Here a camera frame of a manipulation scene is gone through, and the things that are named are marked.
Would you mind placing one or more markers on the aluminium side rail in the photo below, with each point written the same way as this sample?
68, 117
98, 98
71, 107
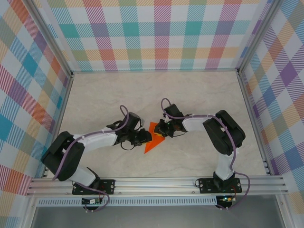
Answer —
59, 118
253, 118

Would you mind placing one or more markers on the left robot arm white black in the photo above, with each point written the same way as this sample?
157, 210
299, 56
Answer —
97, 141

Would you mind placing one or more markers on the long aluminium mounting rail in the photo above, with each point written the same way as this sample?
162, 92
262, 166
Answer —
154, 185

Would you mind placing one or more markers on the grey metal panel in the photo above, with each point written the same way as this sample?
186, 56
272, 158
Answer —
154, 217

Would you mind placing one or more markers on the small circuit board green light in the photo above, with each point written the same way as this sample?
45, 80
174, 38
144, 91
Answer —
226, 199

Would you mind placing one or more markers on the aluminium frame post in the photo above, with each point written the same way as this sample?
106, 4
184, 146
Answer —
51, 40
257, 38

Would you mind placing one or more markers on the aluminium frame crossbar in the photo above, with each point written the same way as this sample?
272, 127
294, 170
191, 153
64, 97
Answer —
154, 70

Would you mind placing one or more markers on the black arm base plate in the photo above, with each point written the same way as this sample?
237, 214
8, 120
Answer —
108, 185
205, 186

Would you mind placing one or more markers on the black circuit board white label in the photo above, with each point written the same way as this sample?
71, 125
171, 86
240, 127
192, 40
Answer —
91, 201

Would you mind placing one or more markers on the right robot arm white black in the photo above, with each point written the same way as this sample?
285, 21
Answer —
194, 124

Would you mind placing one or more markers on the orange paper sheet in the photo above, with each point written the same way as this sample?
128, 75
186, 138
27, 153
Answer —
152, 146

